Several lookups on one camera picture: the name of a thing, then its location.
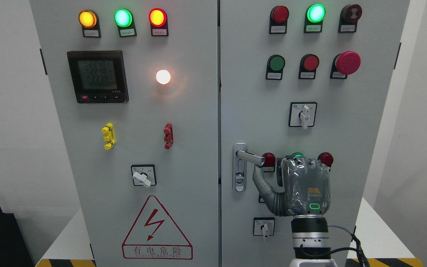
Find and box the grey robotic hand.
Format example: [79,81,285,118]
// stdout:
[252,156,331,217]

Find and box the silver door lock handle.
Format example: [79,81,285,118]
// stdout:
[232,142,265,192]

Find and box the right grey cabinet door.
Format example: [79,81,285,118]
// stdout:
[220,0,410,267]

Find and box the grey cabinet door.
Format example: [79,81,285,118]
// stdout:
[220,0,410,267]
[30,0,219,267]

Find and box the left grey cabinet door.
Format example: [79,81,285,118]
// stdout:
[30,0,219,267]

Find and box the green indicator lamp middle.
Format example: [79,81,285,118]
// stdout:
[291,152,304,157]

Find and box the green indicator lamp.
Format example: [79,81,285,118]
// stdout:
[291,152,304,157]
[114,9,137,37]
[304,3,326,33]

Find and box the red indicator lamp middle right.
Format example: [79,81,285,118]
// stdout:
[317,152,334,167]

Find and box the red indicator lamp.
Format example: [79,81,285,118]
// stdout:
[149,7,168,37]
[262,152,276,173]
[269,6,289,35]
[317,152,334,167]

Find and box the red indicator lamp middle left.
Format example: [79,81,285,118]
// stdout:
[262,152,276,173]

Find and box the red push button upper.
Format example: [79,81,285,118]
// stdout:
[298,54,319,79]

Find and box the green push button upper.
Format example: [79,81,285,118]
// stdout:
[265,54,286,80]

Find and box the red emergency stop mushroom button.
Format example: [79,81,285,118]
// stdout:
[330,51,361,79]

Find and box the red terminal connector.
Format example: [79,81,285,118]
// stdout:
[164,123,173,150]

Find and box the red indicator lamp top right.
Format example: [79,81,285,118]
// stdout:
[269,6,289,35]

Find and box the red electric hazard warning sticker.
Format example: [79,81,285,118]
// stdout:
[122,195,193,260]

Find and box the green indicator lamp top right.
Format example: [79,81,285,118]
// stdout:
[304,3,326,33]

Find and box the dark red buzzer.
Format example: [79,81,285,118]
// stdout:
[338,4,363,33]

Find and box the white glowing indicator lamp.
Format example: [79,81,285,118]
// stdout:
[156,69,171,85]

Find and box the yellow terminal connector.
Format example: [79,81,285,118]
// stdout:
[101,123,116,150]

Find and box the red indicator lamp top left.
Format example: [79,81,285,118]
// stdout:
[149,7,168,37]

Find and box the black digital power meter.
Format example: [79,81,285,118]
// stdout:
[67,50,129,103]

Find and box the white platform with hazard stripes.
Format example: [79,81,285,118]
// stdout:
[37,200,422,267]

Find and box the green indicator lamp top left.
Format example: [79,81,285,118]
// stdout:
[114,9,137,37]

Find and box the yellow indicator lamp top left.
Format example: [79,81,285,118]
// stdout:
[78,10,101,38]

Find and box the black box with antenna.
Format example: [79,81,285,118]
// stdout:
[0,207,34,267]

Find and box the lower white selector switch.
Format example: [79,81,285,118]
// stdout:
[254,217,275,242]

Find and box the upper right white selector switch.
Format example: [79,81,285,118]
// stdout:
[288,102,317,129]

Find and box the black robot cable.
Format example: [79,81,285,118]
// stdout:
[302,225,370,267]

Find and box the left door white selector switch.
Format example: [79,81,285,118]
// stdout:
[131,164,156,188]

